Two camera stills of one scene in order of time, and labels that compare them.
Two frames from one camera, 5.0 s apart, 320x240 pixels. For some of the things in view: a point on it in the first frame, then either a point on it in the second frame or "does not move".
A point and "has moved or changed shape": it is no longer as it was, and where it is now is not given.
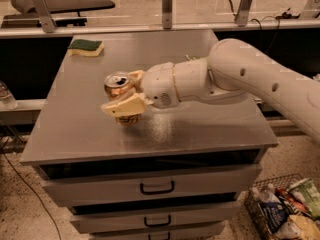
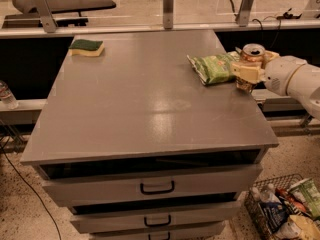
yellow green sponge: (85, 47) does not move
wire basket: (271, 202) does not move
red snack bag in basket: (289, 199) does not move
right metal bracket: (244, 8) does not move
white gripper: (159, 84) to (279, 74)
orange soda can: (117, 85) has moved or changed shape
